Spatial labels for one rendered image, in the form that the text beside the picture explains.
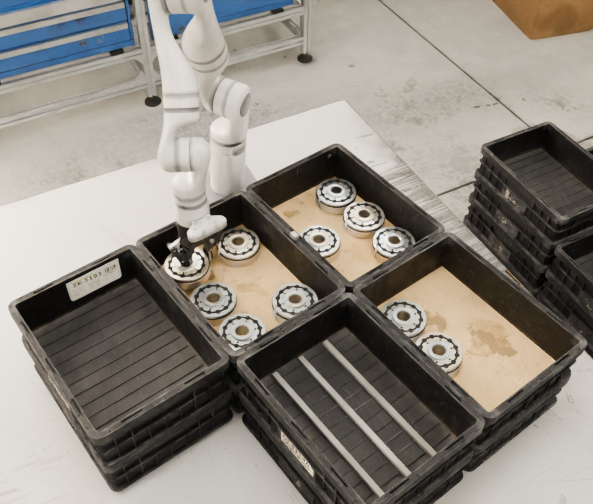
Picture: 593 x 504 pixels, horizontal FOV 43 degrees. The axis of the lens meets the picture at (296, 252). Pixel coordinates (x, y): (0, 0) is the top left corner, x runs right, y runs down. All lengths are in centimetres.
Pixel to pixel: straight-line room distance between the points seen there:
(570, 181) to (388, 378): 129
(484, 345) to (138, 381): 74
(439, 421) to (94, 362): 73
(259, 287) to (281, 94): 210
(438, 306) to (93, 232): 94
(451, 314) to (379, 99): 214
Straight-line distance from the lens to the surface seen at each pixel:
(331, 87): 378
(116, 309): 172
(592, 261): 258
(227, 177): 196
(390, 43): 415
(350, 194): 191
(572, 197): 261
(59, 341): 170
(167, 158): 149
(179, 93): 147
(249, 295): 171
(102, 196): 219
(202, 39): 157
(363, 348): 163
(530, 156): 273
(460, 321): 171
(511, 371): 166
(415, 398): 157
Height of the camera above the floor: 215
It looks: 47 degrees down
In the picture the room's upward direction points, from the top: 1 degrees clockwise
